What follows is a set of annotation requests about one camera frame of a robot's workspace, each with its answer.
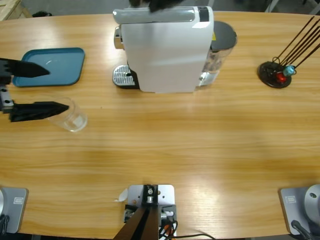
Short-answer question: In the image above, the black wire capsule holder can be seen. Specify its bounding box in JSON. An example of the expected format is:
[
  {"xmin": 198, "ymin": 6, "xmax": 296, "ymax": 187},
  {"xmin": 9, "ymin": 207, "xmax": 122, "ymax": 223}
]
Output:
[{"xmin": 256, "ymin": 16, "xmax": 320, "ymax": 89}]

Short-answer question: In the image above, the white camera mount dark post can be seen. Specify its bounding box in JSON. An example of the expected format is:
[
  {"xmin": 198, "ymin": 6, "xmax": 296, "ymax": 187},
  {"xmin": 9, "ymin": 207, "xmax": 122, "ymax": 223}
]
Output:
[{"xmin": 113, "ymin": 184, "xmax": 178, "ymax": 240}]

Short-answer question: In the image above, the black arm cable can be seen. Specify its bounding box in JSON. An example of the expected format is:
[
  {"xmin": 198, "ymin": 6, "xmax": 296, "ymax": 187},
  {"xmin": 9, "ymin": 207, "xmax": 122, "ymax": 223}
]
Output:
[
  {"xmin": 0, "ymin": 214, "xmax": 11, "ymax": 235},
  {"xmin": 291, "ymin": 219, "xmax": 313, "ymax": 240}
]

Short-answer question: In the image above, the teal coffee capsule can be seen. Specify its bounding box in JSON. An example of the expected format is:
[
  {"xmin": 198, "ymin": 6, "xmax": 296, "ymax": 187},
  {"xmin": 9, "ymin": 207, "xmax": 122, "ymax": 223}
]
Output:
[{"xmin": 283, "ymin": 65, "xmax": 296, "ymax": 77}]

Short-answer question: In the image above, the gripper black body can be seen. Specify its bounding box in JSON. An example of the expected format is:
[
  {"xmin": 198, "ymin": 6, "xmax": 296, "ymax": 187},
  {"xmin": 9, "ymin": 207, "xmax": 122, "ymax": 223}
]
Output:
[{"xmin": 0, "ymin": 73, "xmax": 15, "ymax": 115}]

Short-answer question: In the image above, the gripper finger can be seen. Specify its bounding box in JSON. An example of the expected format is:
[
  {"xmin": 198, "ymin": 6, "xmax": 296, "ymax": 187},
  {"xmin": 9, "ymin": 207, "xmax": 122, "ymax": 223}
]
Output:
[
  {"xmin": 9, "ymin": 101, "xmax": 70, "ymax": 123},
  {"xmin": 149, "ymin": 0, "xmax": 186, "ymax": 13},
  {"xmin": 128, "ymin": 0, "xmax": 149, "ymax": 8},
  {"xmin": 0, "ymin": 58, "xmax": 51, "ymax": 79}
]

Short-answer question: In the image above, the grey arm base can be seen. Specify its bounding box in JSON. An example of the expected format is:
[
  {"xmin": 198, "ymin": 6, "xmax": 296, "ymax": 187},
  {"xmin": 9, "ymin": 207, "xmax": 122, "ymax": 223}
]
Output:
[
  {"xmin": 0, "ymin": 187, "xmax": 29, "ymax": 235},
  {"xmin": 278, "ymin": 184, "xmax": 320, "ymax": 236}
]

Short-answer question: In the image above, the black bundle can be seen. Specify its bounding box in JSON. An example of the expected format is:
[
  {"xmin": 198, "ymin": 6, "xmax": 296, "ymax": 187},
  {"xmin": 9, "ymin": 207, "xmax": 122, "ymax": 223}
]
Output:
[{"xmin": 31, "ymin": 11, "xmax": 53, "ymax": 18}]

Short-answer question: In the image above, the white tape scrap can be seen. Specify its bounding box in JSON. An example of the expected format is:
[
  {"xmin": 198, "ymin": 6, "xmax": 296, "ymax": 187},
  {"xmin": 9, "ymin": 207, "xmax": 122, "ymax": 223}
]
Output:
[{"xmin": 114, "ymin": 187, "xmax": 130, "ymax": 203}]

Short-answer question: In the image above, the clear water tank black lid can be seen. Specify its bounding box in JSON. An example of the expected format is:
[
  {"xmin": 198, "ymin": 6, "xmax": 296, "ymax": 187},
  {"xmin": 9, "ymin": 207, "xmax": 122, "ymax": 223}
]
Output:
[{"xmin": 197, "ymin": 21, "xmax": 238, "ymax": 88}]

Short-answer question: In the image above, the teal plastic tray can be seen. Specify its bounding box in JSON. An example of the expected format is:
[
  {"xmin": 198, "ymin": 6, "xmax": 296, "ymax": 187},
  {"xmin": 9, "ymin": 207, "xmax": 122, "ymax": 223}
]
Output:
[{"xmin": 11, "ymin": 47, "xmax": 86, "ymax": 88}]

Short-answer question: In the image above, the white capsule coffee machine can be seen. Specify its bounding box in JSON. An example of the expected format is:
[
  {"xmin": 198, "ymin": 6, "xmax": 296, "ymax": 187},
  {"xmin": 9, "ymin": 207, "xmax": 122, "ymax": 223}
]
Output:
[{"xmin": 111, "ymin": 5, "xmax": 215, "ymax": 95}]

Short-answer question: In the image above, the orange cable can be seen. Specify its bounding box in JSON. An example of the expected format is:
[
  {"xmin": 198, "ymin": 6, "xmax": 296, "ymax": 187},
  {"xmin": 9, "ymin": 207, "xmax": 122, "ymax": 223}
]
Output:
[{"xmin": 159, "ymin": 222, "xmax": 176, "ymax": 236}]

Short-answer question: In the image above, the clear glass cup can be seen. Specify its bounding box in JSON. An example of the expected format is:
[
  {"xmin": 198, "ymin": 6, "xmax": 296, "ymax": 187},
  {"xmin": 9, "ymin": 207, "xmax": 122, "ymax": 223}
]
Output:
[{"xmin": 47, "ymin": 97, "xmax": 88, "ymax": 133}]

